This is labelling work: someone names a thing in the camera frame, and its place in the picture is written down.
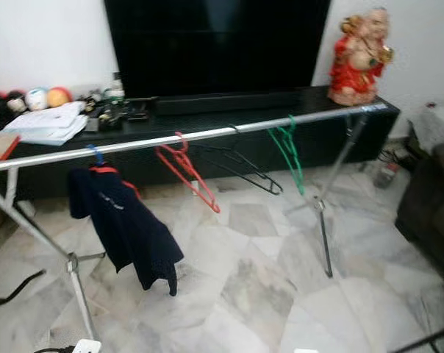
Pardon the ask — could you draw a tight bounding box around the grey power strip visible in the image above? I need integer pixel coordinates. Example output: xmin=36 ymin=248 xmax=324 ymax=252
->
xmin=373 ymin=162 xmax=400 ymax=189

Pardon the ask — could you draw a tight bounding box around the white round plush toy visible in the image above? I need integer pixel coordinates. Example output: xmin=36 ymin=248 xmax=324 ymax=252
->
xmin=25 ymin=88 xmax=49 ymax=112

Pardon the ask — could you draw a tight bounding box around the black soundbar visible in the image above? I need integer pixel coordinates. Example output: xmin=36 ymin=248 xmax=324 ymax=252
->
xmin=154 ymin=90 xmax=301 ymax=116

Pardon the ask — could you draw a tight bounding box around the navy shirt with red collar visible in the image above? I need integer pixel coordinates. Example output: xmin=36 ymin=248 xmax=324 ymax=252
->
xmin=68 ymin=164 xmax=185 ymax=297

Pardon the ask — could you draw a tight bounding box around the red plastic hanger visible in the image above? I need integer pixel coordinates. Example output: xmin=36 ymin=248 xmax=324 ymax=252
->
xmin=154 ymin=132 xmax=222 ymax=215

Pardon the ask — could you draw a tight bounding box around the black TV console cabinet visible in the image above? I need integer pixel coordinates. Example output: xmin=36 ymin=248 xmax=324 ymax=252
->
xmin=0 ymin=85 xmax=402 ymax=200

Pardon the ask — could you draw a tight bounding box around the orange round plush toy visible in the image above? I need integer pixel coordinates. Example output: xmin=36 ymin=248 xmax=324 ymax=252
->
xmin=46 ymin=87 xmax=73 ymax=110

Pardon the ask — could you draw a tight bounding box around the green plastic hanger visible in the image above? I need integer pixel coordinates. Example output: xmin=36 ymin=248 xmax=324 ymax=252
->
xmin=268 ymin=116 xmax=307 ymax=197

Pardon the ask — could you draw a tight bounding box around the small black set-top box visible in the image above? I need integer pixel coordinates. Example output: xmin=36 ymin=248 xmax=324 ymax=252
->
xmin=126 ymin=109 xmax=151 ymax=123

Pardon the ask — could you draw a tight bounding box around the silver metal clothes rack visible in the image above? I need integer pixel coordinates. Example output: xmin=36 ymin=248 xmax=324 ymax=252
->
xmin=0 ymin=101 xmax=389 ymax=343

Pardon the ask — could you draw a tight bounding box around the stack of white papers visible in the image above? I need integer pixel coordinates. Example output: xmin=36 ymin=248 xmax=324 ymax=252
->
xmin=3 ymin=101 xmax=91 ymax=147

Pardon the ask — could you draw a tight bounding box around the clear plastic bottle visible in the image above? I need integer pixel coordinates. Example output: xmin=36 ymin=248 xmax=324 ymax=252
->
xmin=108 ymin=72 xmax=125 ymax=101

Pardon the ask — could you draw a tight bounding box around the dark sofa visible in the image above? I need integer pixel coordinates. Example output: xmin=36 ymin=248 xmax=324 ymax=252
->
xmin=395 ymin=140 xmax=444 ymax=292

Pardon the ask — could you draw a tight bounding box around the black flat screen television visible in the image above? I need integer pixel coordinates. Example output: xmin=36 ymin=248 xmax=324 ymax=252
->
xmin=103 ymin=0 xmax=334 ymax=99

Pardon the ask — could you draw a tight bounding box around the blue plastic hanger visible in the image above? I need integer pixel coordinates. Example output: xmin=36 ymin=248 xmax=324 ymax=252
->
xmin=86 ymin=143 xmax=106 ymax=167

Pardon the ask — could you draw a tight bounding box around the white lace cloth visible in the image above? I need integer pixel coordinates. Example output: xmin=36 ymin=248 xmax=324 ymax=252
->
xmin=409 ymin=103 xmax=444 ymax=152

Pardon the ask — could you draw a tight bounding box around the red laughing Buddha statue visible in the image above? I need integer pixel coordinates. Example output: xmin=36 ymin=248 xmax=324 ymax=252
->
xmin=329 ymin=7 xmax=394 ymax=107

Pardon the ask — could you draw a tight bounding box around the dark grey plastic hanger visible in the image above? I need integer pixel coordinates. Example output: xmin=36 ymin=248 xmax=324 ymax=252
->
xmin=189 ymin=126 xmax=284 ymax=196

